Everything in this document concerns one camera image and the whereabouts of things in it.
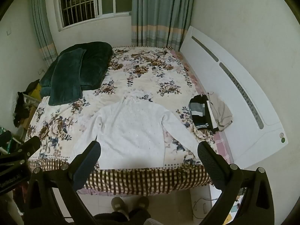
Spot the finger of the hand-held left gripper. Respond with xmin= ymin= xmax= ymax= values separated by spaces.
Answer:
xmin=0 ymin=136 xmax=42 ymax=167
xmin=0 ymin=131 xmax=12 ymax=147

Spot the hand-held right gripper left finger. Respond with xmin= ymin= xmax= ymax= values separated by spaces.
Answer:
xmin=23 ymin=141 xmax=102 ymax=225

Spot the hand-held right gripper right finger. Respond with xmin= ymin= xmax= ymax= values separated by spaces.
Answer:
xmin=197 ymin=141 xmax=275 ymax=225

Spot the white towel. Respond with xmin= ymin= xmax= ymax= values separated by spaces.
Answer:
xmin=68 ymin=91 xmax=202 ymax=170

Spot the black clothes pile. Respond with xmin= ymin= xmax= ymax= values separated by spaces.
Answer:
xmin=13 ymin=91 xmax=30 ymax=127

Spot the pink checked mattress sheet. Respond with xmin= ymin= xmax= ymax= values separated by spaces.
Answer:
xmin=169 ymin=49 xmax=235 ymax=169

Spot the grey slipper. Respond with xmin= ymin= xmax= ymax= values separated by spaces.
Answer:
xmin=136 ymin=196 xmax=150 ymax=212
xmin=111 ymin=197 xmax=129 ymax=219

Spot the beige garment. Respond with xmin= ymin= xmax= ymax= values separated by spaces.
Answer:
xmin=207 ymin=91 xmax=233 ymax=132

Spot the black striped garment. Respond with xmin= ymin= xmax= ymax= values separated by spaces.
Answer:
xmin=189 ymin=94 xmax=219 ymax=132

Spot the dark green pillow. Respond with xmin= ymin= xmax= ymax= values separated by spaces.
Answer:
xmin=48 ymin=48 xmax=87 ymax=106

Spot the dark green blanket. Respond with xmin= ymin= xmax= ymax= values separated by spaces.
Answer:
xmin=39 ymin=41 xmax=114 ymax=94

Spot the floral bedsheet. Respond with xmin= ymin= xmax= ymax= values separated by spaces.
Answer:
xmin=25 ymin=46 xmax=217 ymax=196

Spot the narrow grey-green curtain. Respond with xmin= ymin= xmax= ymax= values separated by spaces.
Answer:
xmin=29 ymin=0 xmax=58 ymax=67

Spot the wide grey-green curtain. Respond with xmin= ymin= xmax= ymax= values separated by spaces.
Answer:
xmin=131 ymin=0 xmax=196 ymax=52

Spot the barred window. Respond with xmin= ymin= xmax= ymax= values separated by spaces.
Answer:
xmin=57 ymin=0 xmax=134 ymax=31

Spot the floor cable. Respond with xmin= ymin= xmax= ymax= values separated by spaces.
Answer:
xmin=192 ymin=197 xmax=214 ymax=218

